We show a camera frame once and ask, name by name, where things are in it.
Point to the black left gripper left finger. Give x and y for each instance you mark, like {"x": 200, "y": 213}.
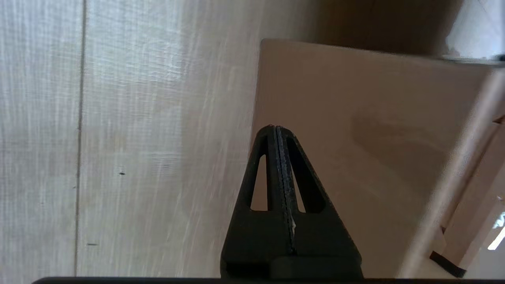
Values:
{"x": 252, "y": 236}

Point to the brown cardboard shoe box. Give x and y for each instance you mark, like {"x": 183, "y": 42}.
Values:
{"x": 355, "y": 138}

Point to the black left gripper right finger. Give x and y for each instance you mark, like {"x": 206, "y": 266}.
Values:
{"x": 323, "y": 240}

